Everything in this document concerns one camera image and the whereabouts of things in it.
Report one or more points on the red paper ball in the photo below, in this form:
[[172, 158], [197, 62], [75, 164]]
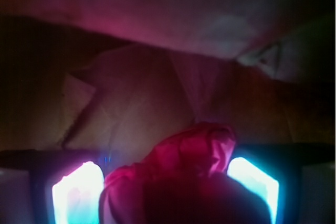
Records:
[[182, 180]]

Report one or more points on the brown paper lined box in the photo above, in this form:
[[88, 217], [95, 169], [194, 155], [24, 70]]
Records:
[[62, 87]]

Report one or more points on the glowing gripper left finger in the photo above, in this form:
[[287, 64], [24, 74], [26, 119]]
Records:
[[66, 186]]

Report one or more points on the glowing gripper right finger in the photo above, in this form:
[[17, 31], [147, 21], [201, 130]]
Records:
[[272, 172]]

